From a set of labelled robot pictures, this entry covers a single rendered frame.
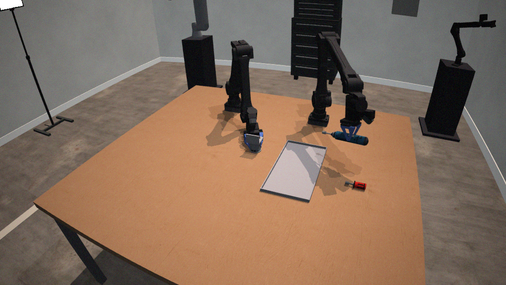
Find dark blue electric nut driver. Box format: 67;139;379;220
322;131;369;146

